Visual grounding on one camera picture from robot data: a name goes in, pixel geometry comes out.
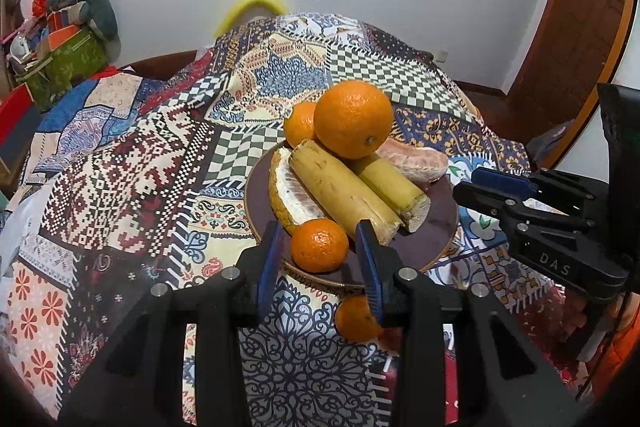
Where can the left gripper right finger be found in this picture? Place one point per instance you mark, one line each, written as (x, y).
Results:
(502, 378)

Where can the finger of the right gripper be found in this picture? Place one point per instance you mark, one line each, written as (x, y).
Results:
(495, 206)
(566, 192)

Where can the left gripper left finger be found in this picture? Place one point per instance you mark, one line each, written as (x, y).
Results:
(136, 378)

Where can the sugarcane piece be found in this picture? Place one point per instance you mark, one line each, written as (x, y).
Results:
(406, 199)
(340, 193)

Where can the peeled pomelo segment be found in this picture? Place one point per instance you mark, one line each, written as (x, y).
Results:
(421, 165)

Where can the small mandarin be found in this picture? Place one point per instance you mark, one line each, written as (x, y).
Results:
(354, 320)
(319, 246)

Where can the pomelo wedge with rind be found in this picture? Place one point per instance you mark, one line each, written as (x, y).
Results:
(290, 202)

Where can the large orange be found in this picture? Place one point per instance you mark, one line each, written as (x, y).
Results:
(300, 125)
(353, 119)

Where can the person right hand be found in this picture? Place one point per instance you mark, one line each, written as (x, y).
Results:
(606, 362)

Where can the small mandarin front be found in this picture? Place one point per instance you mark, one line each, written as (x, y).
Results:
(354, 320)

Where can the purple ceramic plate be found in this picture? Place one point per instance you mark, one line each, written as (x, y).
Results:
(419, 250)

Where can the patchwork patterned bedspread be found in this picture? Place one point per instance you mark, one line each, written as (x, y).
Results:
(141, 181)

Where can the wooden door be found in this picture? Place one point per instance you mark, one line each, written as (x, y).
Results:
(577, 45)

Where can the red box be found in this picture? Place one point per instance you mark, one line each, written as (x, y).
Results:
(13, 108)

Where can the green storage box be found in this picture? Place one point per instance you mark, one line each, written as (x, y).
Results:
(78, 58)

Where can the yellow foam tube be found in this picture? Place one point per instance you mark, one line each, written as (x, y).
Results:
(243, 10)

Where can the white wall socket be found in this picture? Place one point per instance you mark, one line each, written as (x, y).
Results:
(441, 56)

